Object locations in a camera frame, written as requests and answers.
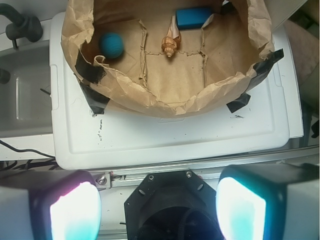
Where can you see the aluminium frame rail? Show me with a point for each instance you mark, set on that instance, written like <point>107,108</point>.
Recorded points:
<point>207,168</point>

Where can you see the crumpled brown paper bag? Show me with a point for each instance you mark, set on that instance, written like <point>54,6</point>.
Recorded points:
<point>212,67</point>

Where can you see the black tape strip lower left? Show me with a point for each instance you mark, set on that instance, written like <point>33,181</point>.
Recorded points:
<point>96,101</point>

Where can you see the black tape strip upper left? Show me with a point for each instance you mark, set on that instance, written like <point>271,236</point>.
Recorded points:
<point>91,73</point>

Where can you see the black tape strip lower right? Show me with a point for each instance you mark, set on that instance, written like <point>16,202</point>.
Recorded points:
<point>239,103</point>

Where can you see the black tape strip upper right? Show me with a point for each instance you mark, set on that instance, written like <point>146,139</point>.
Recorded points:
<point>263,68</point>

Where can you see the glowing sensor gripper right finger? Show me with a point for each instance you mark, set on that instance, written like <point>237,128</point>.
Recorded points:
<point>269,201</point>

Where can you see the orange seashell toy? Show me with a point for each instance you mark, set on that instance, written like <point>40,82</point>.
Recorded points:
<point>172,40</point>

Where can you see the blue ribbed ball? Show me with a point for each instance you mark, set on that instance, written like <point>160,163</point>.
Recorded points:
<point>111,45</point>

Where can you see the black octagonal mount plate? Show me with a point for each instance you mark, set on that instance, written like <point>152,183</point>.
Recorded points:
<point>176,205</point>

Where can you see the white plastic bin lid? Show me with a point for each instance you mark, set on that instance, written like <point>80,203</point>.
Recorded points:
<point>120,138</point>

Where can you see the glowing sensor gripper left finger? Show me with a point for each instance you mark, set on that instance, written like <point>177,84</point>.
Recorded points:
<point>49,205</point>

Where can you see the blue rectangular block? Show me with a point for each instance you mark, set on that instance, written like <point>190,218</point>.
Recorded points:
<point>192,18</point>

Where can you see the black tape strip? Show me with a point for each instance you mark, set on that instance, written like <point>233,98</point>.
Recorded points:
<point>91,73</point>
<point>263,68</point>
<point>239,103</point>
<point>96,101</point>

